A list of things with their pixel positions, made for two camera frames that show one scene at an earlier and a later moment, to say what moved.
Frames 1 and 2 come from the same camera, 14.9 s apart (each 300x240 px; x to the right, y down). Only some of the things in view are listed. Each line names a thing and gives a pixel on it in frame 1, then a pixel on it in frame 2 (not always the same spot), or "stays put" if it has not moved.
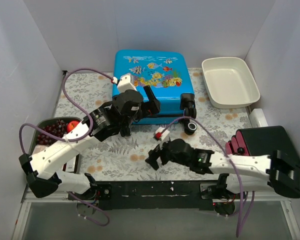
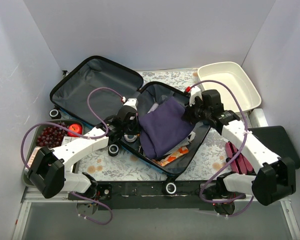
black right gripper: [159, 153] → [190, 115]
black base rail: [158, 195] stays put
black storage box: [264, 141] stays put
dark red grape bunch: [58, 127] stays put
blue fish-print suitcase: [167, 73] → [87, 95]
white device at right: [257, 118] stays put
